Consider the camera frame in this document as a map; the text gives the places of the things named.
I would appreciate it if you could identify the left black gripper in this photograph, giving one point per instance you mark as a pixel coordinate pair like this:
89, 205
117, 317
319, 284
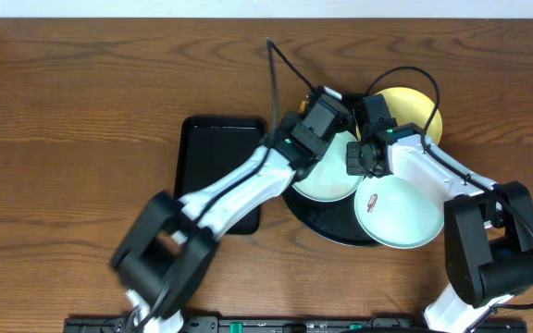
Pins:
340, 111

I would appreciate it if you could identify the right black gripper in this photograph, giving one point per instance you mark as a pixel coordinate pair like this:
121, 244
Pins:
357, 170

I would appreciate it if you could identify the mint plate with red stain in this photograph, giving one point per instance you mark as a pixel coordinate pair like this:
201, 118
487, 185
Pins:
329, 181

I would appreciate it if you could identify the yellow green sponge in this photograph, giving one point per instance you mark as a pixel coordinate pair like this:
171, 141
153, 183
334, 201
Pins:
302, 106

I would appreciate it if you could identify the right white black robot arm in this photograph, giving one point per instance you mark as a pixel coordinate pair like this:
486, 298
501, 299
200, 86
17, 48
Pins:
488, 230

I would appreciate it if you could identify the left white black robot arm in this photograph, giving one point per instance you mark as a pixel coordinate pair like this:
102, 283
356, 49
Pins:
164, 257

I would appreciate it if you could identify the black round tray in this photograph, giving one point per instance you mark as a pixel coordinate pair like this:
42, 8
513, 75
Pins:
335, 221

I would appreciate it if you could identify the black rectangular tray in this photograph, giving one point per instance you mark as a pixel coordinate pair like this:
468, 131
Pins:
211, 147

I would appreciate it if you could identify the yellow plate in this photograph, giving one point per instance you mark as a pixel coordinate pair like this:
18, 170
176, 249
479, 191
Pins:
408, 106

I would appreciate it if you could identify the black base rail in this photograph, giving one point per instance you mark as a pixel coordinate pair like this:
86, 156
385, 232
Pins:
210, 324

